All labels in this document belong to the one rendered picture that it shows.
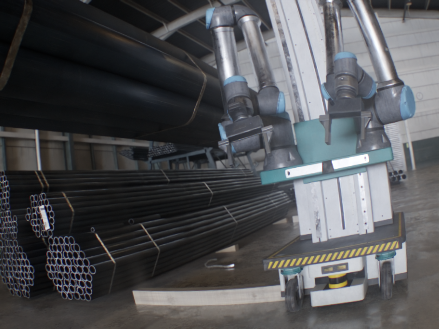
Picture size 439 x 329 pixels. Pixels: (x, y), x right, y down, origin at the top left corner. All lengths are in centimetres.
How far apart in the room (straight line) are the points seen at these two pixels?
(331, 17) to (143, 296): 197
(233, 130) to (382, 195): 102
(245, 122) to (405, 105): 72
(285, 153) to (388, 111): 55
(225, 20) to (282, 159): 72
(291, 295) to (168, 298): 90
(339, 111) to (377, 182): 88
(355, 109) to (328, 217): 89
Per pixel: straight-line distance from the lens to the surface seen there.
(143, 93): 170
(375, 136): 185
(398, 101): 178
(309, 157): 205
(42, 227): 283
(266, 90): 171
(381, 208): 221
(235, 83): 158
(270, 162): 193
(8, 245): 329
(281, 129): 195
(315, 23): 225
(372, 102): 184
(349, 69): 146
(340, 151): 202
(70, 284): 294
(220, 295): 238
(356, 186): 205
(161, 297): 256
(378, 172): 220
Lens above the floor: 65
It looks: 4 degrees up
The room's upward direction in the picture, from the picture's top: 9 degrees counter-clockwise
